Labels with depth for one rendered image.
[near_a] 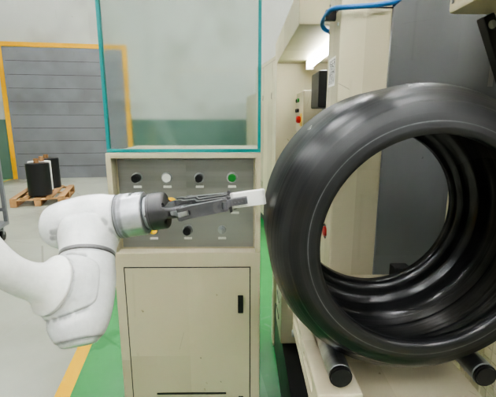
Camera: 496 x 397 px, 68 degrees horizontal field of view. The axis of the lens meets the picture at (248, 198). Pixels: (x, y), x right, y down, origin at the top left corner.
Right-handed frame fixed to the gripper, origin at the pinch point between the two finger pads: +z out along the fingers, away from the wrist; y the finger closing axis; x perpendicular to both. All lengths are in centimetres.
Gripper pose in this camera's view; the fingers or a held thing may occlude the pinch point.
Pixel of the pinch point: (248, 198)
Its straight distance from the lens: 74.3
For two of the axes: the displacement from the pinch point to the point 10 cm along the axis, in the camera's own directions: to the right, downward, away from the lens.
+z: 9.9, -1.4, -0.2
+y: -0.1, -2.1, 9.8
